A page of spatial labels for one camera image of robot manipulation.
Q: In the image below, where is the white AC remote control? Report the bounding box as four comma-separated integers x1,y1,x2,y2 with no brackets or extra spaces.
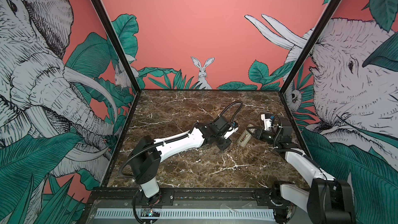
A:
238,124,256,147

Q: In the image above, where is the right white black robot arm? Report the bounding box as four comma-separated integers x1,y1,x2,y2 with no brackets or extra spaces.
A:
246,113,356,224

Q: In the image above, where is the right black frame post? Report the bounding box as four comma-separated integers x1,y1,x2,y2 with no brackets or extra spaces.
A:
279,0,357,94

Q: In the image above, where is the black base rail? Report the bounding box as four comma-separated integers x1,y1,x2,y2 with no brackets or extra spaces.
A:
87,188,292,208

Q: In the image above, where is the left black frame post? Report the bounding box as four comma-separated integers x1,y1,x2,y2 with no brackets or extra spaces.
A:
77,0,142,94

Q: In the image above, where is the black frame post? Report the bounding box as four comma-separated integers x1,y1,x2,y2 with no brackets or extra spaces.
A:
279,0,357,94
77,0,142,94

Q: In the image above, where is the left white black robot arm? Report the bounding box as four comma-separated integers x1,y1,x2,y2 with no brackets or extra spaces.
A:
119,116,238,205

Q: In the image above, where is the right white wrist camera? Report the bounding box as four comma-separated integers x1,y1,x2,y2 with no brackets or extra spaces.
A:
261,112,274,131

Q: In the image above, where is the white slotted cable duct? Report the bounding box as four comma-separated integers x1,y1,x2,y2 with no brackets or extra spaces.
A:
94,208,275,221

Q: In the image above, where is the small circuit board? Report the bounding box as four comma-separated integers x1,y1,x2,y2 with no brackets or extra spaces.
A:
141,208,161,218

